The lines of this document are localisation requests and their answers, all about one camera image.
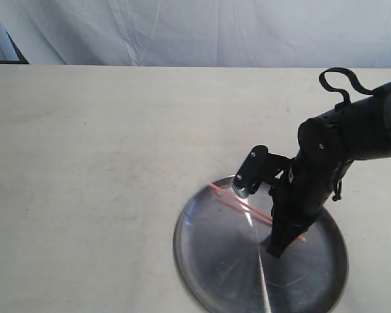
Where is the round silver metal plate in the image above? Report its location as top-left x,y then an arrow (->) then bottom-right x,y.
173,177 -> 349,312

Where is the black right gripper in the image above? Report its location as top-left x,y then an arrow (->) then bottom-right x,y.
267,148 -> 351,258

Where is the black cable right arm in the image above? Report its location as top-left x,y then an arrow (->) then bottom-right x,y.
318,67 -> 379,105

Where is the thin red plastic stick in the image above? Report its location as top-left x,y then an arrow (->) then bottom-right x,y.
209,184 -> 306,243

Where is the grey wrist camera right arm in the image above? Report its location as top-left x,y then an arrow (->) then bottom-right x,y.
232,145 -> 268,199

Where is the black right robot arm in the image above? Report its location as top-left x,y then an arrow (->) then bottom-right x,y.
267,90 -> 391,258

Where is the white backdrop cloth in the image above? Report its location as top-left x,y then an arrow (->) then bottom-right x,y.
0,1 -> 391,68

